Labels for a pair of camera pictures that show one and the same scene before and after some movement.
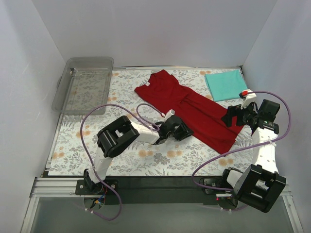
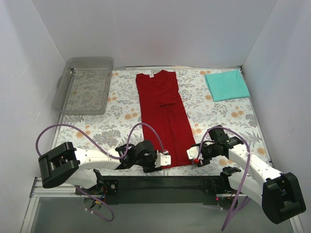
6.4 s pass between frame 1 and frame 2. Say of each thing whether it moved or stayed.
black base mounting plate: stayed
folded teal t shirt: stayed
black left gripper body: moved
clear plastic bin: stayed
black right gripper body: moved
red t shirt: moved
